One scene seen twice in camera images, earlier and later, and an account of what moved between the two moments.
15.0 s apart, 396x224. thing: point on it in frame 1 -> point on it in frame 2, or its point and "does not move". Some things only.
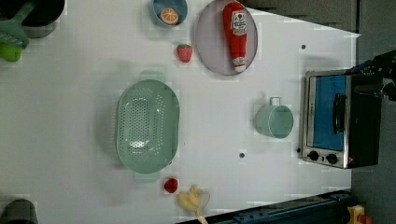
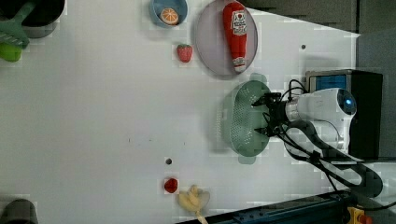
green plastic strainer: (148, 126) -> (239, 119)
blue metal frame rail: (328, 208) does not move
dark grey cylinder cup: (21, 211) does not move
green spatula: (13, 35) does not move
